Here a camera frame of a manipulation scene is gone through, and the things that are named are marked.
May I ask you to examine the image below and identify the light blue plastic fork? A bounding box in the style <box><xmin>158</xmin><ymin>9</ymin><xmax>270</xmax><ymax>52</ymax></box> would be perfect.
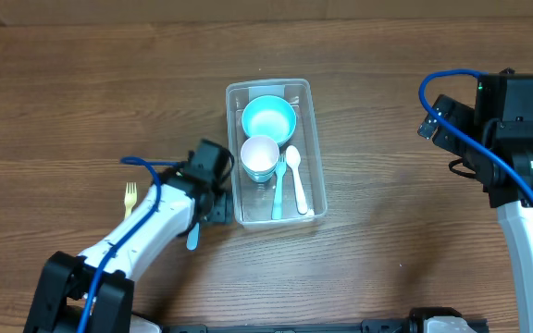
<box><xmin>186</xmin><ymin>223</ymin><xmax>200</xmax><ymax>251</ymax></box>

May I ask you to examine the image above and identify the pink plastic cup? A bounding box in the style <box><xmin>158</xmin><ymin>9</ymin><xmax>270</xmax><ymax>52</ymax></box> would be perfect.
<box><xmin>240</xmin><ymin>135</ymin><xmax>279</xmax><ymax>172</ymax></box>

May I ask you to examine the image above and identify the yellow plastic fork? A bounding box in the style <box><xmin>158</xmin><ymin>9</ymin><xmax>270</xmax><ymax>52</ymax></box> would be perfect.
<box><xmin>124</xmin><ymin>182</ymin><xmax>138</xmax><ymax>219</ymax></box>

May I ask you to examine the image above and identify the green plastic fork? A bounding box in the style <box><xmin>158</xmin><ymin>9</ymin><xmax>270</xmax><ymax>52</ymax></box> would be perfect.
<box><xmin>271</xmin><ymin>154</ymin><xmax>287</xmax><ymax>220</ymax></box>

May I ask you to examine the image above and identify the light blue bowl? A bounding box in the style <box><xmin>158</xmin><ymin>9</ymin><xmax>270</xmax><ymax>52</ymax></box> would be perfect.
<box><xmin>241</xmin><ymin>95</ymin><xmax>297</xmax><ymax>146</ymax></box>

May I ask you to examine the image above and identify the pink plastic spoon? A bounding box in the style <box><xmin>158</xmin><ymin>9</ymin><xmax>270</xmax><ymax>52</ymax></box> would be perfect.
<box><xmin>285</xmin><ymin>145</ymin><xmax>308</xmax><ymax>215</ymax></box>

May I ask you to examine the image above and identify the green plastic cup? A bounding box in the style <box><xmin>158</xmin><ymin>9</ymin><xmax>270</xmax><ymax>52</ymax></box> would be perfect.
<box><xmin>246</xmin><ymin>169</ymin><xmax>275</xmax><ymax>183</ymax></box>

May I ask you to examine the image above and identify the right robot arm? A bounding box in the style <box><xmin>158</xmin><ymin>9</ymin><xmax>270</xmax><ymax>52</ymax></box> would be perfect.
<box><xmin>418</xmin><ymin>94</ymin><xmax>533</xmax><ymax>332</ymax></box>

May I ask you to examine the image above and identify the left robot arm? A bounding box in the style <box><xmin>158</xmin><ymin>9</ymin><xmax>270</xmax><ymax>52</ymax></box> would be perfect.
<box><xmin>24</xmin><ymin>168</ymin><xmax>232</xmax><ymax>332</ymax></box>

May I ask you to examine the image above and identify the clear plastic container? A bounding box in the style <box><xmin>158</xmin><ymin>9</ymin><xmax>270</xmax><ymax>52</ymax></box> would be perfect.
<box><xmin>226</xmin><ymin>79</ymin><xmax>328</xmax><ymax>229</ymax></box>

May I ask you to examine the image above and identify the left blue cable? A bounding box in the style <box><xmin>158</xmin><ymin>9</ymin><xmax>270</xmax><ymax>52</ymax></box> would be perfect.
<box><xmin>76</xmin><ymin>156</ymin><xmax>187</xmax><ymax>333</ymax></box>

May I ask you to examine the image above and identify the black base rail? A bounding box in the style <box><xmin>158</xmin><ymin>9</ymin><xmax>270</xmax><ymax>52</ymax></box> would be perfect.
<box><xmin>130</xmin><ymin>306</ymin><xmax>490</xmax><ymax>333</ymax></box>

